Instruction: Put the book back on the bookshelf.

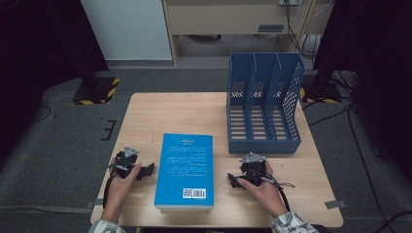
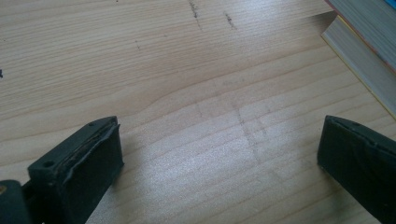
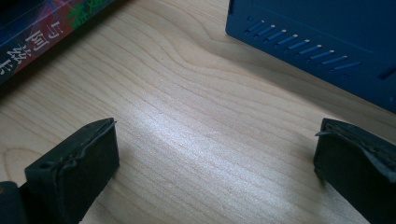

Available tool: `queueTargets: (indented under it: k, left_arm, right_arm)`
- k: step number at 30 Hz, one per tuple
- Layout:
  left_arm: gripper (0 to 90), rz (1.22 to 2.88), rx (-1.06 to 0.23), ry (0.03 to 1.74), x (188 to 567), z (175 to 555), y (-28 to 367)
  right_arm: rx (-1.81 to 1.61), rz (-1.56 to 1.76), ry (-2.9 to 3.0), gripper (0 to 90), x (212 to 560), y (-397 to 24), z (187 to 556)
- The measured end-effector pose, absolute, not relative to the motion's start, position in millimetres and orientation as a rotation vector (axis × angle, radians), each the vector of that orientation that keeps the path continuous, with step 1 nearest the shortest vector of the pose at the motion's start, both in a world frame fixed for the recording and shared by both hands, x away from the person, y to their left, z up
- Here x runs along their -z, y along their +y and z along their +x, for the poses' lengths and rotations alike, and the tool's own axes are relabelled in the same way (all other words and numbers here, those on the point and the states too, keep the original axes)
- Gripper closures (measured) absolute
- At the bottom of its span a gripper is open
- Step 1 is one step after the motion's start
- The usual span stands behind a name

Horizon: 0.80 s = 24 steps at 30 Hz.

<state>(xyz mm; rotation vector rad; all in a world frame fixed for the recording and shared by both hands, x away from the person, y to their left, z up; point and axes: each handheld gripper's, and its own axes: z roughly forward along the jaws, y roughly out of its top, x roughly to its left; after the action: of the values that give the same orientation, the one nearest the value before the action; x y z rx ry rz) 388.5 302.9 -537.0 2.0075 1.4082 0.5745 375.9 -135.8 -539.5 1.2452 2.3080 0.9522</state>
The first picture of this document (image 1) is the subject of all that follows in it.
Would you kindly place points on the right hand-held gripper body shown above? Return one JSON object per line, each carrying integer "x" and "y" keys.
{"x": 254, "y": 168}

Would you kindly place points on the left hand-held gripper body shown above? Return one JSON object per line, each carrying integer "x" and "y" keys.
{"x": 124, "y": 163}

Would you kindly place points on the blue file rack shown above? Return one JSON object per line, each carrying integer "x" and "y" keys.
{"x": 262, "y": 145}

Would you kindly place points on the light blue book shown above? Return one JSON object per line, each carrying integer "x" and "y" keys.
{"x": 184, "y": 168}

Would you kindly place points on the person's left hand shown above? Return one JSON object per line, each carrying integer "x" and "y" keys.
{"x": 118, "y": 192}

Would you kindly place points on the person's right hand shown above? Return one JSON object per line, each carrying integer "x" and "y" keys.
{"x": 267, "y": 195}

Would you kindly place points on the grey tape piece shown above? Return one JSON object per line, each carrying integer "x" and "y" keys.
{"x": 94, "y": 204}
{"x": 335, "y": 204}

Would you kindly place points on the black striped stand base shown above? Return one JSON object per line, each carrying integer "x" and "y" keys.
{"x": 324, "y": 92}
{"x": 97, "y": 92}

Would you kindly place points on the white panel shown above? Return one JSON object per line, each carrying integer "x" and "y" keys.
{"x": 129, "y": 29}

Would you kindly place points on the grey rectangular label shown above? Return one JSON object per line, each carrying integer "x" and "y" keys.
{"x": 270, "y": 28}

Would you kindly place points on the black curtain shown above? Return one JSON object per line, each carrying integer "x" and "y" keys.
{"x": 39, "y": 48}
{"x": 382, "y": 64}

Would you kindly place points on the beige wooden cabinet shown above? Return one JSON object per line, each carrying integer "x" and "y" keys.
{"x": 220, "y": 19}

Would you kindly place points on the white power socket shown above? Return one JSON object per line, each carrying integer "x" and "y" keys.
{"x": 289, "y": 2}

